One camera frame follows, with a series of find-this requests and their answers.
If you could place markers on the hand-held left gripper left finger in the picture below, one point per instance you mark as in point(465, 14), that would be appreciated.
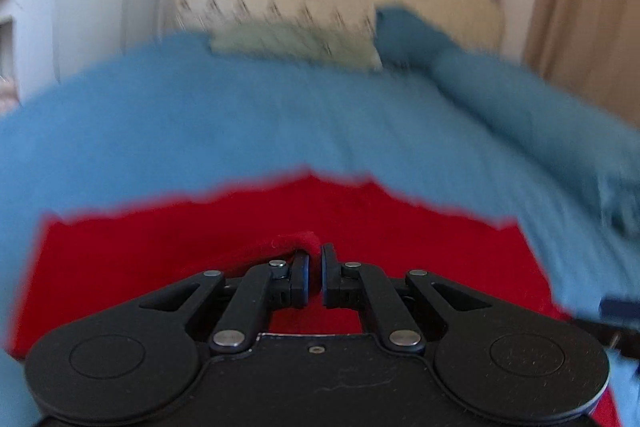
point(301, 279)

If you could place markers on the white patterned pillow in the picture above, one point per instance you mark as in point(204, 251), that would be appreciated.
point(260, 4)

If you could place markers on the red small cloth garment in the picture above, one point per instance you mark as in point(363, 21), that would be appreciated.
point(150, 252)

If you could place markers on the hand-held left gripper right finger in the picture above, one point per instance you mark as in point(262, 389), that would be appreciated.
point(327, 277)

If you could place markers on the white wall shelf unit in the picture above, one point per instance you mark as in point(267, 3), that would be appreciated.
point(22, 7)

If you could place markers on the rolled blue duvet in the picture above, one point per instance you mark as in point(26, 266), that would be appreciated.
point(525, 107)

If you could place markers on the pale green pillow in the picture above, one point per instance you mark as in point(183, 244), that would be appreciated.
point(295, 44)

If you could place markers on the blue bed blanket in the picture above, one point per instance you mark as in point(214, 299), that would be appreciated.
point(250, 117)

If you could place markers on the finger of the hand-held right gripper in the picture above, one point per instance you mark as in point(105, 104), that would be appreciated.
point(620, 307)

